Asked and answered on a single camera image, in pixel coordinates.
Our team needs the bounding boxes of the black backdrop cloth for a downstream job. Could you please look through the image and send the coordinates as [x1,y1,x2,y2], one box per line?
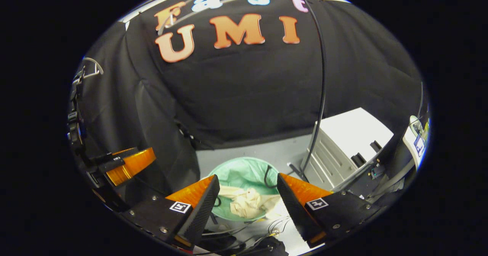
[69,0,424,195]

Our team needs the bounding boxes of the white side table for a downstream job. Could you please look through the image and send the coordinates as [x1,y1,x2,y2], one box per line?
[402,113,431,169]

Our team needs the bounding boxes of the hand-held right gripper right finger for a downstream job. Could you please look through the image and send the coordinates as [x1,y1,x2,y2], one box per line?
[276,173,382,249]

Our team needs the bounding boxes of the cream jacket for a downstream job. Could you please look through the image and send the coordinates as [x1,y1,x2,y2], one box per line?
[218,185,284,219]

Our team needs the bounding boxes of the white drawer cabinet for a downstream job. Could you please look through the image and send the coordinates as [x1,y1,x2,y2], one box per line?
[301,107,395,192]

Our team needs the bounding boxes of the round glass bowl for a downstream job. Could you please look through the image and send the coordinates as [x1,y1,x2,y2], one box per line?
[409,115,424,135]

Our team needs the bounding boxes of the blue card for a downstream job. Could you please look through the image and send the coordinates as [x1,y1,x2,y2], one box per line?
[413,134,426,154]

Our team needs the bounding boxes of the tangle of floor cables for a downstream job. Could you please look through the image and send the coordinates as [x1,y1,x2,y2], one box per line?
[202,216,292,246]

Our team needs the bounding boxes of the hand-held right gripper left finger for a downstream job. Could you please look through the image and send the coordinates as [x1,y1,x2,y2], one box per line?
[116,174,221,249]

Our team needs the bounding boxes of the green laundry hamper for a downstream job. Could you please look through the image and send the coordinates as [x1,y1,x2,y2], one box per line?
[208,157,284,222]

